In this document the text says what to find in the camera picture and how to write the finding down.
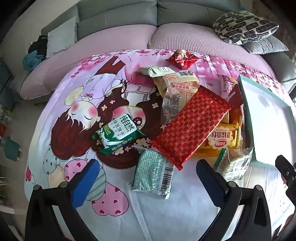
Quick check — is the clear green edged cake pack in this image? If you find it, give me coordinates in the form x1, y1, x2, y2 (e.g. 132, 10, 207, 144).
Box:
213, 148, 254, 181

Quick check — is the yellow soft bread pack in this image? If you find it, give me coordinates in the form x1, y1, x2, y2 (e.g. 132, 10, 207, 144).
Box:
196, 123, 242, 157

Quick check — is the long red patterned snack pack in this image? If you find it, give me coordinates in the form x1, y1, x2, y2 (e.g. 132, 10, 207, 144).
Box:
151, 85, 231, 171

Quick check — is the pale green speckled snack pack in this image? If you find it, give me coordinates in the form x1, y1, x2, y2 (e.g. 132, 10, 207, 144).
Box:
132, 147, 175, 200

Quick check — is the dark red biscuit pack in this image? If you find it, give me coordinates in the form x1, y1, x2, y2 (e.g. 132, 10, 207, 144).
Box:
228, 84, 243, 110

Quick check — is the pink swiss roll pack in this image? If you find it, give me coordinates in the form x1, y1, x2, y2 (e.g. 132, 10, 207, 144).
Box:
217, 74, 237, 99

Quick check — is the tan orange pastry pack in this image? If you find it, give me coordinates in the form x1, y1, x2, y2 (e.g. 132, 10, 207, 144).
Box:
153, 70, 200, 97

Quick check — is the pale cream sachet pack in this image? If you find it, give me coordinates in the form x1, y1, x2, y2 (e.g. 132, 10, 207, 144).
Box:
137, 66, 175, 78

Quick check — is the small red foil snack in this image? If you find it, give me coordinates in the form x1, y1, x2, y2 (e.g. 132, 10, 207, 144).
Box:
166, 49, 199, 70

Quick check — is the teal rimmed white tray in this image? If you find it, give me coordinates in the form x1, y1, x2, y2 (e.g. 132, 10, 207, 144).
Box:
237, 75, 295, 167

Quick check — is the pink cartoon print cloth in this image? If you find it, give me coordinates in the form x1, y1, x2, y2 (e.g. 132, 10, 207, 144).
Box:
23, 49, 293, 241

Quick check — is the pink sofa seat cover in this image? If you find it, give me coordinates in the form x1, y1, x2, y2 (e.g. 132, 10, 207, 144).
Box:
20, 23, 276, 100

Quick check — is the grey pillow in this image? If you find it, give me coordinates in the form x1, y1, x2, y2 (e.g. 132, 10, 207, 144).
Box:
243, 36, 289, 55

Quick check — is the dark clothes pile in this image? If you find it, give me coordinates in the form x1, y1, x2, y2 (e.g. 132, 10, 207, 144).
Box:
22, 35, 48, 72

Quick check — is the light grey side cushion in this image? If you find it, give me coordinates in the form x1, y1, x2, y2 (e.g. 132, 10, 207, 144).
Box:
46, 17, 77, 58

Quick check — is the black white patterned pillow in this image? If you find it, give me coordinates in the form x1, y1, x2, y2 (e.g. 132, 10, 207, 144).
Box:
213, 11, 279, 45

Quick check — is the grey green sofa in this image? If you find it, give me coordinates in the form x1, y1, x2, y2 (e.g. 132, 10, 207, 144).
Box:
41, 1, 295, 95

